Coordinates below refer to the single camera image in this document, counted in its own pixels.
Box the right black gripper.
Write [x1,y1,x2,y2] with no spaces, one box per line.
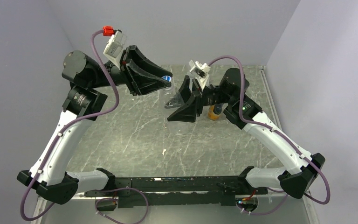
[165,75,234,122]

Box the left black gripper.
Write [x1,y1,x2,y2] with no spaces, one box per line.
[89,45,172,96]

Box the orange juice bottle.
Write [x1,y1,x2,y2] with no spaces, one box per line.
[207,104,223,120]

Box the blue bottle cap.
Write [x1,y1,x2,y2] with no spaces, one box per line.
[162,76,172,82]

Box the clear plastic bottle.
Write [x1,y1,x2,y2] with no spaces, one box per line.
[162,84,200,123]

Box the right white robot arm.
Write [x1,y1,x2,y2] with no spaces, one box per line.
[163,68,325,199]

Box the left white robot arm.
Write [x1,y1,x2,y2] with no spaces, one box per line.
[17,45,172,204]

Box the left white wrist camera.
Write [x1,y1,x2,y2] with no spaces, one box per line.
[103,26,127,70]

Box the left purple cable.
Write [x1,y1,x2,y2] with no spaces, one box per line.
[20,29,120,222]

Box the purple cable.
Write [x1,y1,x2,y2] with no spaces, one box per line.
[208,55,331,205]
[20,29,120,222]

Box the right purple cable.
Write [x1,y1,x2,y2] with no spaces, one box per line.
[208,55,331,205]

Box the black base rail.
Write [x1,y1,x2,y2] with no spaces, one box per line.
[84,175,268,208]

